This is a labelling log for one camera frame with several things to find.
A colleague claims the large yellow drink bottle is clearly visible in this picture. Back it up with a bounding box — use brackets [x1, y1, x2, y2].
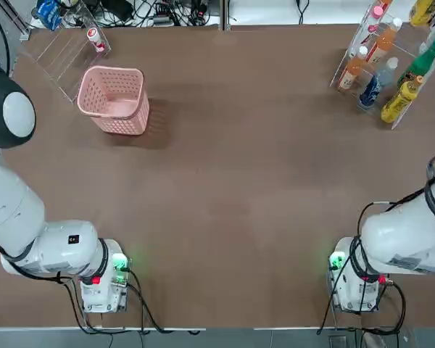
[408, 0, 435, 27]

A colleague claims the pink plastic basket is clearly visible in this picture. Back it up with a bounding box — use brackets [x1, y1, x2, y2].
[76, 65, 150, 137]

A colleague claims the orange drink bottle white cap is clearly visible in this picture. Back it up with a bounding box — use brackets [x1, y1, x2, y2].
[365, 17, 404, 66]
[338, 46, 370, 92]

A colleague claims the blue drink bottle white cap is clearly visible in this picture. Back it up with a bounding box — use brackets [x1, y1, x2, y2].
[357, 57, 400, 110]

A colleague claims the clear acrylic drinks tray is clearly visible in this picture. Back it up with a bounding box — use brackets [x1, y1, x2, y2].
[329, 0, 435, 131]

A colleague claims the small red white bottle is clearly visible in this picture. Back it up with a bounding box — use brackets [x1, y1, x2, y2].
[86, 27, 107, 53]

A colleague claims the small yellow bottle orange cap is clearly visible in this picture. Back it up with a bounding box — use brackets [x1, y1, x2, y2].
[379, 75, 425, 123]

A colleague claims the clear acrylic stepped shelf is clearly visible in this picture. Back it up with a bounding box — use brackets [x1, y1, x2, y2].
[20, 0, 112, 105]

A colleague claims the blue carton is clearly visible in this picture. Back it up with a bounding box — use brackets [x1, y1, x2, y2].
[36, 0, 65, 30]

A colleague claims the green bottle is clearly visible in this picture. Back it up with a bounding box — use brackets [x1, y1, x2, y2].
[396, 36, 435, 90]

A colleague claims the aluminium frame post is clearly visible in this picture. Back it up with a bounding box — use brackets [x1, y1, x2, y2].
[219, 0, 232, 33]
[5, 7, 32, 41]

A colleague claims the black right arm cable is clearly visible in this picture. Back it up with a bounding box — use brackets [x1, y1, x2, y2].
[357, 188, 431, 251]

